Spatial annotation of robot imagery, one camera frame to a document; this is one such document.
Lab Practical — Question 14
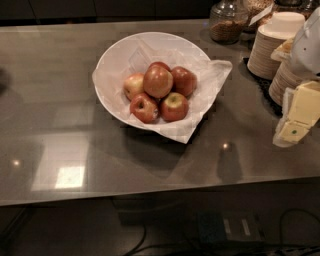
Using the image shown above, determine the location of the stack of white bowls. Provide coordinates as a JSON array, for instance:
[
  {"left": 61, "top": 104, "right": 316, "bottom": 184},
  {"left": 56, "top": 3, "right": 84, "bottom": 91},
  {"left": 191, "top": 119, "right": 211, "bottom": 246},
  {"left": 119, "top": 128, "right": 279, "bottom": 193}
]
[{"left": 258, "top": 12, "right": 305, "bottom": 40}]

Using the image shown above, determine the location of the white paper liner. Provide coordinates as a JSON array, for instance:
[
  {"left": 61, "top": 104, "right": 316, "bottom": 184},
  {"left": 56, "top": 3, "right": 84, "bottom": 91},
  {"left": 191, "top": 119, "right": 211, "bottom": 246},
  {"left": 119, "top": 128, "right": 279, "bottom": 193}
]
[{"left": 91, "top": 39, "right": 234, "bottom": 145}]

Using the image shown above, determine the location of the black cable right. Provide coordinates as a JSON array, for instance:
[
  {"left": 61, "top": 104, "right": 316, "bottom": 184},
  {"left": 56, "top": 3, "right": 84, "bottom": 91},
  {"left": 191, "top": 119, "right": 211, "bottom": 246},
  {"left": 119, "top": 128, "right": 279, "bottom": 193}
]
[{"left": 233, "top": 208, "right": 320, "bottom": 256}]

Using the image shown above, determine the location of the black cable left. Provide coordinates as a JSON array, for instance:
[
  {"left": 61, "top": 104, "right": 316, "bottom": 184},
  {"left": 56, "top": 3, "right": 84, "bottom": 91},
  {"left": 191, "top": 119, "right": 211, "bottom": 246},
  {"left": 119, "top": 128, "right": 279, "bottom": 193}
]
[{"left": 109, "top": 196, "right": 188, "bottom": 256}]

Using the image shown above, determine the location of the black cable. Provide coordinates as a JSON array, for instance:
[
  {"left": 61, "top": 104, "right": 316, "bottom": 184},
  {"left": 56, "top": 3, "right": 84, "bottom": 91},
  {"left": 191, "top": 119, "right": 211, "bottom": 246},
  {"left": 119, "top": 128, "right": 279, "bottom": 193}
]
[
  {"left": 109, "top": 196, "right": 188, "bottom": 256},
  {"left": 233, "top": 208, "right": 320, "bottom": 256}
]

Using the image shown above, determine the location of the glass jar with cereal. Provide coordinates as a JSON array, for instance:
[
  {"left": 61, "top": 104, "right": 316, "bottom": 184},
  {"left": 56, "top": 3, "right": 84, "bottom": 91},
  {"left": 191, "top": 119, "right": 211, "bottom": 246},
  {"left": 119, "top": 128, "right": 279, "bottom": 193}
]
[{"left": 209, "top": 0, "right": 248, "bottom": 44}]

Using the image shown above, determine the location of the rear stack of paper plates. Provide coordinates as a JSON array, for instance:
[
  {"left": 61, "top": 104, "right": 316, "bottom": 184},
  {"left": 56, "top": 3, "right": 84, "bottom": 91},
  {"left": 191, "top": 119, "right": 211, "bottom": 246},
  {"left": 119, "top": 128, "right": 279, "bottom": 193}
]
[{"left": 247, "top": 24, "right": 291, "bottom": 80}]

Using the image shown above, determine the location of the black tray mat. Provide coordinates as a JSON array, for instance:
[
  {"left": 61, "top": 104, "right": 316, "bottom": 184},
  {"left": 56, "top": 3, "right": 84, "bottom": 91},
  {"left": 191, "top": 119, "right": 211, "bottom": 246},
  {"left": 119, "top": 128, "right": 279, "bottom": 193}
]
[{"left": 242, "top": 57, "right": 282, "bottom": 118}]

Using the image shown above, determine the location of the black power box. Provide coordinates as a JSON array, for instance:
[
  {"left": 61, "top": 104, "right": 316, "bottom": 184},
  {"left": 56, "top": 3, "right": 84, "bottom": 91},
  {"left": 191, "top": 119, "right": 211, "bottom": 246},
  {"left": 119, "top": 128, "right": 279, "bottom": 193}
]
[{"left": 197, "top": 211, "right": 265, "bottom": 245}]

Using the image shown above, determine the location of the left pale red apple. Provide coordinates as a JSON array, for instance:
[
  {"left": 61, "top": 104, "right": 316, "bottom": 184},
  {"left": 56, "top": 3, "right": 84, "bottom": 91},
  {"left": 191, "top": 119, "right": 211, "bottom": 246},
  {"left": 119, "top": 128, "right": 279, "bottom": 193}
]
[{"left": 123, "top": 73, "right": 144, "bottom": 100}]

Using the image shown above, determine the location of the white bowl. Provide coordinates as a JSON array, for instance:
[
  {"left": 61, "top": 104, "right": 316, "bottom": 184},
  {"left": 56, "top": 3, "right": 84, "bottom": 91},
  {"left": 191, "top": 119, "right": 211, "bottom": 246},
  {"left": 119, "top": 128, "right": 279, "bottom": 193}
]
[{"left": 94, "top": 31, "right": 212, "bottom": 131}]

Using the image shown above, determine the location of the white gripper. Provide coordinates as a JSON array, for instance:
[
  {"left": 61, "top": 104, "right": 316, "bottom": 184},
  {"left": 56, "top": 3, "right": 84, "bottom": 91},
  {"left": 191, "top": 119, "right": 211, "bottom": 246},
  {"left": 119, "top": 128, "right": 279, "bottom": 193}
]
[{"left": 271, "top": 7, "right": 320, "bottom": 147}]

